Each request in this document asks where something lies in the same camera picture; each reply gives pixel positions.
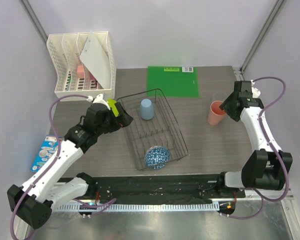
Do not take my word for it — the clear glass cup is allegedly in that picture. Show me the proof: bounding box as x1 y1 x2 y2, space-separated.
212 91 228 103

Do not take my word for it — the pink plastic cup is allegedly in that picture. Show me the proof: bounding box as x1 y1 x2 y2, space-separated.
207 100 226 126

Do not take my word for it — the lime green plate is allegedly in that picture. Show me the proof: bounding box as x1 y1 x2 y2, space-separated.
107 98 119 117

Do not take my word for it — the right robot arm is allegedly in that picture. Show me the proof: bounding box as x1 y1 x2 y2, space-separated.
215 80 293 198

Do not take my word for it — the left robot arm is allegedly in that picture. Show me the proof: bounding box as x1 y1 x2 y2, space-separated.
7 102 134 230

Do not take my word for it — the blue plastic cup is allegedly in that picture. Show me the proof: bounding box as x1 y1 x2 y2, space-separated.
140 98 155 121

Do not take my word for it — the white file organizer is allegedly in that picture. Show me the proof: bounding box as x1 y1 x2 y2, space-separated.
46 31 117 101

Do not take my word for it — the blue patterned bowl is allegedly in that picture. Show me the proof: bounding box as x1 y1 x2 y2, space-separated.
144 145 171 170

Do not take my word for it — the pink box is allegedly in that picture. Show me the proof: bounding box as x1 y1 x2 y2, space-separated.
76 65 85 79

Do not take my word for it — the blue printed booklet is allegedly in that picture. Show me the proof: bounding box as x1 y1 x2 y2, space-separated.
30 135 58 173

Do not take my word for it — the green cutting mat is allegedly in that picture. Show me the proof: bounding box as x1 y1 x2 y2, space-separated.
146 66 200 98

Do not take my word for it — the white board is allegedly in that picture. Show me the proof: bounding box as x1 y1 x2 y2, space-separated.
80 31 112 90

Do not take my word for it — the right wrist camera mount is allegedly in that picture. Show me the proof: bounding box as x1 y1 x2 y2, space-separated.
250 80 261 99

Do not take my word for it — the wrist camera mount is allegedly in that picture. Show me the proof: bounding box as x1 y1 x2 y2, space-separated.
86 93 108 105
250 80 261 99

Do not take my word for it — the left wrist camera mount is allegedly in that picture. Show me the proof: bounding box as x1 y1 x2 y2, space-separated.
86 93 108 105

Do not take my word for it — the black wire dish rack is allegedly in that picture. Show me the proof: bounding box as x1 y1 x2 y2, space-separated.
117 88 189 171

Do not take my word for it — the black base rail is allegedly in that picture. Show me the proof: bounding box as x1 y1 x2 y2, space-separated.
57 173 246 205

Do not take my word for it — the white slotted cable duct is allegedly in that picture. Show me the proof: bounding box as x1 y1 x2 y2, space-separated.
56 201 220 214

